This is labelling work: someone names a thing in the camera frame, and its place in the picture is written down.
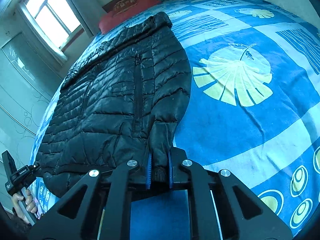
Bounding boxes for black quilted down jacket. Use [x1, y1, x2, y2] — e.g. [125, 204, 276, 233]
[36, 12, 191, 197]

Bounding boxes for white sliding wardrobe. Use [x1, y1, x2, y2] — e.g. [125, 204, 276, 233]
[1, 33, 61, 168]

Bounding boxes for small embroidered brown cushion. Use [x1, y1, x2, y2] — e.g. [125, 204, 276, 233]
[113, 0, 137, 16]

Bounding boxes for red pillow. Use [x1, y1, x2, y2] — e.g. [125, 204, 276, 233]
[99, 0, 160, 34]

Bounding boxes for grey left window curtain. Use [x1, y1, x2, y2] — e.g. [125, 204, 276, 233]
[66, 0, 106, 37]

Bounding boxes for person's left hand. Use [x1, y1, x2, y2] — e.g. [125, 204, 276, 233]
[11, 189, 38, 224]

